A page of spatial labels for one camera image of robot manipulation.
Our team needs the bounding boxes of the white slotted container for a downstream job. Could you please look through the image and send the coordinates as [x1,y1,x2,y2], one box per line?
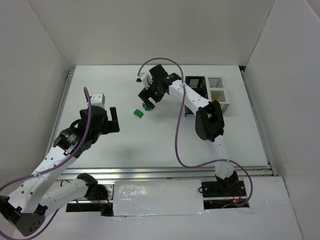
[205,76,230,114]

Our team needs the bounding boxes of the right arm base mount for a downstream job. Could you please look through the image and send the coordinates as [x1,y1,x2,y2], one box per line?
[198,180,247,210]

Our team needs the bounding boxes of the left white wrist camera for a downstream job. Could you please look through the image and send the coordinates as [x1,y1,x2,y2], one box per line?
[90,93,105,109]

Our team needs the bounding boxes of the black slotted container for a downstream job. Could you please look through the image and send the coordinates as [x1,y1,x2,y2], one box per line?
[184,76,209,117]

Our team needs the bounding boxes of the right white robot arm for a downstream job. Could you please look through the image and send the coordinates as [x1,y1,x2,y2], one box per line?
[137,64,239,193]

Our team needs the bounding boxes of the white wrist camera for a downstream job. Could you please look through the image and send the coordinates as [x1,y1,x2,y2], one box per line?
[90,93,105,109]
[136,72,153,90]

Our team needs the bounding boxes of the green square lego brick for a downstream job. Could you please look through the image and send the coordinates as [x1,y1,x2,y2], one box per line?
[133,109,144,118]

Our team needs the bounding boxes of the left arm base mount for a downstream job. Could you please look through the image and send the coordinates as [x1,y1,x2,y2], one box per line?
[65,173,114,217]

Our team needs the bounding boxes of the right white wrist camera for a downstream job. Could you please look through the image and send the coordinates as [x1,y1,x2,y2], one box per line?
[136,72,153,90]

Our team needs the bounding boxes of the aluminium frame rail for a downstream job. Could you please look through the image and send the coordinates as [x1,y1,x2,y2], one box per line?
[59,166,273,180]

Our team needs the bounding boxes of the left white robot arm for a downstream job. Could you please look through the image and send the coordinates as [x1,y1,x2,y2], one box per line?
[0,106,120,239]

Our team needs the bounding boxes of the white taped cover panel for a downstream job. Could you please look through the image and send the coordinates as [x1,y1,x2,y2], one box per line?
[113,179,205,217]

